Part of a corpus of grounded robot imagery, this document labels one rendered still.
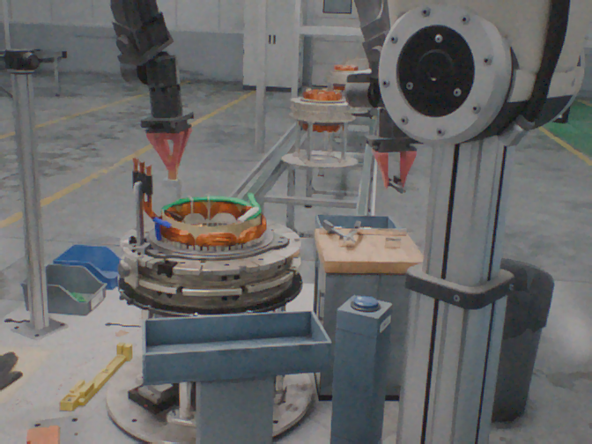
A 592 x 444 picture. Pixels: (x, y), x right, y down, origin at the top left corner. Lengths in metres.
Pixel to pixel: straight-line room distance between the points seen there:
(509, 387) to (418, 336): 1.94
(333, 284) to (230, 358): 0.39
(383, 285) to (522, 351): 1.55
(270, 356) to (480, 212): 0.33
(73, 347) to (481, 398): 0.94
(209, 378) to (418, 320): 0.28
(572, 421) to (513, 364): 0.38
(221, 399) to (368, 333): 0.28
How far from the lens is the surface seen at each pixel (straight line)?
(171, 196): 1.31
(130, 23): 1.21
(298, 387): 1.37
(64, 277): 1.87
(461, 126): 0.76
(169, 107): 1.27
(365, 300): 1.14
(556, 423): 3.00
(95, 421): 1.33
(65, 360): 1.54
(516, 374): 2.83
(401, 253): 1.31
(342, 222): 1.55
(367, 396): 1.17
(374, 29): 1.29
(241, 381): 0.96
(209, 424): 0.99
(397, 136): 1.31
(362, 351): 1.14
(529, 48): 0.77
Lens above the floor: 1.48
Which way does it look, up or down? 16 degrees down
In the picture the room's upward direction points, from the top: 2 degrees clockwise
